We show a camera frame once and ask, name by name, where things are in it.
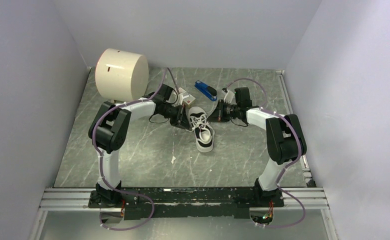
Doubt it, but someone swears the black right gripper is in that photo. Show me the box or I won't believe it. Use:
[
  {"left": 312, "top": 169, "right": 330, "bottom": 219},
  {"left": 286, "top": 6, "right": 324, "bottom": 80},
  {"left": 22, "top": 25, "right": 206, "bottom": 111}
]
[{"left": 206, "top": 99, "right": 240, "bottom": 123}]

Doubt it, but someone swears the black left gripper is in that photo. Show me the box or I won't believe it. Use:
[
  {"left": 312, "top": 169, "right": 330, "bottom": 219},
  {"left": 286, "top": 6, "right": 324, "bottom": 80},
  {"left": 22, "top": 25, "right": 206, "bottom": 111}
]
[{"left": 161, "top": 102, "right": 192, "bottom": 132}]

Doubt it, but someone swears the white shoelace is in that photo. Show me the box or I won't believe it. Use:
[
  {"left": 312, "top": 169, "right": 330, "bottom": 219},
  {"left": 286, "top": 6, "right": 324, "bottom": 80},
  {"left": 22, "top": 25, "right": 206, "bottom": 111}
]
[{"left": 188, "top": 112, "right": 215, "bottom": 134}]

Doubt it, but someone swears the black white canvas sneaker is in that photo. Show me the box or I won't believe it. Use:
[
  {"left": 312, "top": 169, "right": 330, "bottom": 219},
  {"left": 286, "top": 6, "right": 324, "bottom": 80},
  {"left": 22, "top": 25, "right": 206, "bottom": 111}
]
[{"left": 188, "top": 106, "right": 215, "bottom": 153}]

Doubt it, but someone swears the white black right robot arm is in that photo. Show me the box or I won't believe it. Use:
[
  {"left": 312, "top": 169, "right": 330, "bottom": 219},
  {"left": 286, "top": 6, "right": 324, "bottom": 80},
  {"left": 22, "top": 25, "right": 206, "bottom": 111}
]
[{"left": 207, "top": 87, "right": 307, "bottom": 207}]

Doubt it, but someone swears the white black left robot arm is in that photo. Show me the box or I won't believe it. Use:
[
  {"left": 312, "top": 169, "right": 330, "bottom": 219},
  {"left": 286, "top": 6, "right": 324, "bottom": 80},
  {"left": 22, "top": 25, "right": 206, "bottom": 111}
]
[{"left": 88, "top": 84, "right": 190, "bottom": 208}]

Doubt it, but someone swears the blue black stapler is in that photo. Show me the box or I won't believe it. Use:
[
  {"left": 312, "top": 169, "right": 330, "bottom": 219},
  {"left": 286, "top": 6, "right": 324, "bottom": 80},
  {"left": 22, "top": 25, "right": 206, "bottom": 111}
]
[{"left": 194, "top": 80, "right": 217, "bottom": 102}]

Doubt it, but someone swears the white staples box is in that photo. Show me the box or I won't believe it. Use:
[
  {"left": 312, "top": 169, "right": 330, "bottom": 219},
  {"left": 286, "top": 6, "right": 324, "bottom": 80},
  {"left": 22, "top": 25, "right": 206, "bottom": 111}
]
[{"left": 177, "top": 87, "right": 196, "bottom": 107}]

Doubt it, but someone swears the cream cylindrical container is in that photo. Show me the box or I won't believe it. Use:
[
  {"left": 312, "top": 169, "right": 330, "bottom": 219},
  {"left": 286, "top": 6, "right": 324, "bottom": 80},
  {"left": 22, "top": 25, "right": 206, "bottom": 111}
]
[{"left": 95, "top": 48, "right": 149, "bottom": 102}]

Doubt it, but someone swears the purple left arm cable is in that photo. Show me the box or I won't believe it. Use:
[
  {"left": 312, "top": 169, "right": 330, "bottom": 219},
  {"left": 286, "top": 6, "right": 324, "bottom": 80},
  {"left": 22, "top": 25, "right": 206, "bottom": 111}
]
[{"left": 91, "top": 67, "right": 183, "bottom": 232}]

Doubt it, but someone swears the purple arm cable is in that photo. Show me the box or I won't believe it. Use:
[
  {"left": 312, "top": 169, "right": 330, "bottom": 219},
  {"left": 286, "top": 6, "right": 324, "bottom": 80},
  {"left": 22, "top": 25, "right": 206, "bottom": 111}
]
[
  {"left": 91, "top": 67, "right": 183, "bottom": 232},
  {"left": 222, "top": 78, "right": 307, "bottom": 229}
]

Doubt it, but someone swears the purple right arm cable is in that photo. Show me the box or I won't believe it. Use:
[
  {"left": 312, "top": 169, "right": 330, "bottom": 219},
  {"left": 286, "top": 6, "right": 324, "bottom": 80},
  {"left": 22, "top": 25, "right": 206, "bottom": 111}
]
[{"left": 222, "top": 78, "right": 307, "bottom": 229}]

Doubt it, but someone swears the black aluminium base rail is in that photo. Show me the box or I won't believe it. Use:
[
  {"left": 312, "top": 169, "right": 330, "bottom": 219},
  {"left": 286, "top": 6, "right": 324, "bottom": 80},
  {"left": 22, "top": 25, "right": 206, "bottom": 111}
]
[{"left": 39, "top": 187, "right": 330, "bottom": 220}]

